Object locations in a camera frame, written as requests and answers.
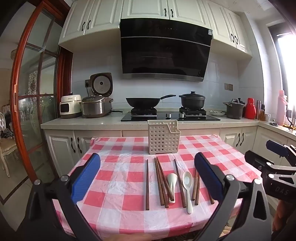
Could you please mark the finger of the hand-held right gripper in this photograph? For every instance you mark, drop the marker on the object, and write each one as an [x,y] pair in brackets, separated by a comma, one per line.
[277,148]
[256,160]

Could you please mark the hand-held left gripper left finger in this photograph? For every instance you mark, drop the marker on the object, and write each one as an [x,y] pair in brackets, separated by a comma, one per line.
[86,178]

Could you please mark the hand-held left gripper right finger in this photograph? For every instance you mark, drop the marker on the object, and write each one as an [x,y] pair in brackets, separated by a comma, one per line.
[208,176]

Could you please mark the white ceramic spoon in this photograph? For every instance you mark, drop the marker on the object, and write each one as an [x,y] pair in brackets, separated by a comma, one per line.
[186,179]
[171,179]

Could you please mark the beige plastic utensil holder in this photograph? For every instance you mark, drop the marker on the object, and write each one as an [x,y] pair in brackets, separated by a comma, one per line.
[161,141]

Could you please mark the person's right hand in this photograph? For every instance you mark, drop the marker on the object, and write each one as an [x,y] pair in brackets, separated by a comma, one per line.
[279,215]

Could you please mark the white cup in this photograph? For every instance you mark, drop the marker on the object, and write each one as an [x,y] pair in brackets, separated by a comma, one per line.
[267,117]

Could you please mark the amber oil bottle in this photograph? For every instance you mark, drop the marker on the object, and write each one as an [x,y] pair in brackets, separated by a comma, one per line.
[262,114]

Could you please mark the pink bottle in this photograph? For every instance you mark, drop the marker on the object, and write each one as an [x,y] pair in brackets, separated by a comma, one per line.
[281,109]

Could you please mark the white lower kitchen cabinets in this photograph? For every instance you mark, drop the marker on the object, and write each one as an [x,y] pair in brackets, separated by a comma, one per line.
[60,143]

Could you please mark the white kitchen cabinets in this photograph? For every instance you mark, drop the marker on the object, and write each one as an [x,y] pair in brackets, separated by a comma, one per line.
[60,143]
[101,14]

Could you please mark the steel bottle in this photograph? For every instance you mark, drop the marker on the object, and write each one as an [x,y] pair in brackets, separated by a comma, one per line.
[258,109]

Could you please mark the red thermos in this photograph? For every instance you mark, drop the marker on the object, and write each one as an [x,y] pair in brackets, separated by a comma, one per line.
[250,110]

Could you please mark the red white checkered tablecloth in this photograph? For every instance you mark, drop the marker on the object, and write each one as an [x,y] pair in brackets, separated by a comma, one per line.
[129,148]

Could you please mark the grey stockpot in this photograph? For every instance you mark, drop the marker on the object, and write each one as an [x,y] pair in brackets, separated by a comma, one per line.
[233,111]

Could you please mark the speckled white kitchen countertop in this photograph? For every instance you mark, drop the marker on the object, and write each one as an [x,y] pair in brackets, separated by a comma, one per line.
[81,122]

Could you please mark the silver rice cooker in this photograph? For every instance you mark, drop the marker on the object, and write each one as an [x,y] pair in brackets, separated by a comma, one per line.
[92,106]

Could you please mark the black glass gas stove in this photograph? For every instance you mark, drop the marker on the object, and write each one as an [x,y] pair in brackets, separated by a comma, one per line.
[166,117]

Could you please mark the small white kitchen appliance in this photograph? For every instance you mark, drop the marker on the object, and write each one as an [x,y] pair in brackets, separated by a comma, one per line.
[69,107]

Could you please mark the black lidded cooking pot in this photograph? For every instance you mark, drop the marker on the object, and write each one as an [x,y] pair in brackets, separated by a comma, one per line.
[192,100]

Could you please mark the white ornate chair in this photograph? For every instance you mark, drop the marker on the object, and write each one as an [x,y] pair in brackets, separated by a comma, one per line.
[7,150]

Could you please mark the window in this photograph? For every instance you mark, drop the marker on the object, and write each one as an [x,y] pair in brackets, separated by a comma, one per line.
[286,58]

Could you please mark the black wok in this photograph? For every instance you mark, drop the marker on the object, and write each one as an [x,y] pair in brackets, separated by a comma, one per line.
[143,102]

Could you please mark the wooden framed glass door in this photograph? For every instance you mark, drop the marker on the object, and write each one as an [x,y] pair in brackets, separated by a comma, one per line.
[48,76]

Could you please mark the black glass range hood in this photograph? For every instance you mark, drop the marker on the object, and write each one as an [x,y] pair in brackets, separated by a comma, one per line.
[161,51]

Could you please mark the white upper kitchen cabinets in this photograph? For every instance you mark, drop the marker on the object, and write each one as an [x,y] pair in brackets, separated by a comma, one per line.
[101,14]

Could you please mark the brown wall switch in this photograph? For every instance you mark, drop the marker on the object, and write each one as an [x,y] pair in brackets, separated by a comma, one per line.
[228,86]

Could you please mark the white wall socket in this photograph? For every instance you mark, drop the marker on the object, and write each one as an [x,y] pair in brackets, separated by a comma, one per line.
[87,83]

